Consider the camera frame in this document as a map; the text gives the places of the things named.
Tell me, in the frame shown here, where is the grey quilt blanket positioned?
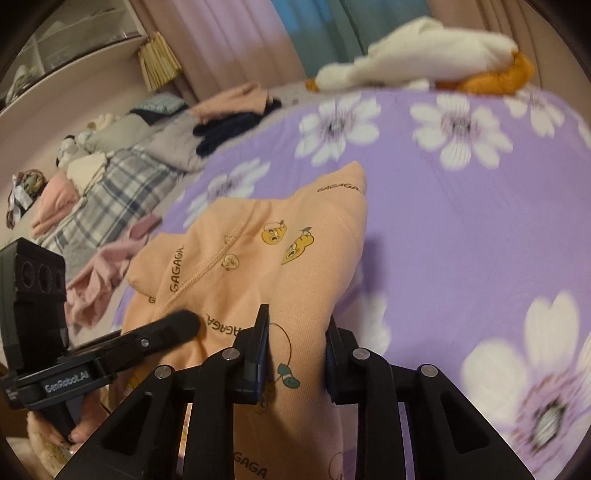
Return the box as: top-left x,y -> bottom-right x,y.
82,111 -> 207,173

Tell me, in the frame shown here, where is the orange cartoon print garment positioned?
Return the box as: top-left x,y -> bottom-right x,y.
122,162 -> 368,479

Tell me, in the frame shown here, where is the pink striped garment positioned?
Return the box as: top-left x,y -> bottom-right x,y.
64,213 -> 161,329

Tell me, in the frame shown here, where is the white goose plush toy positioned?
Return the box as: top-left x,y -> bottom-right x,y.
305,16 -> 535,96

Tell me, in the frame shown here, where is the white shelf cabinet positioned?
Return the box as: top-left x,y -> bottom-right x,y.
1,0 -> 146,123

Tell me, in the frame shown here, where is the grey plaid pillow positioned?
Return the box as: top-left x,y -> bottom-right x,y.
38,149 -> 182,279

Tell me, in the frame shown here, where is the yellow book stack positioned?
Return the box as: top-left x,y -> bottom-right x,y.
138,32 -> 182,92

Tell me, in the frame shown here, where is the peach folded garment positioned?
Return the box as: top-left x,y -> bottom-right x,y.
189,82 -> 270,124

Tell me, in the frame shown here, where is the person's left hand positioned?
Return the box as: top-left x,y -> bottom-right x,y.
69,390 -> 109,445

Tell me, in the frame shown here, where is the pink folded cloth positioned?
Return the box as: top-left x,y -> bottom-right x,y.
30,170 -> 80,240

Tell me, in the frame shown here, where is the purple floral bed sheet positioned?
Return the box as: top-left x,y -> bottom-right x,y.
110,87 -> 591,480

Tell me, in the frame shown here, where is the dark navy folded garment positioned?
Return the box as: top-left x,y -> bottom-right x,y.
192,98 -> 283,158

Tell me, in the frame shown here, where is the brown fuzzy cloth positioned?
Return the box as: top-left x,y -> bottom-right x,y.
27,412 -> 71,479

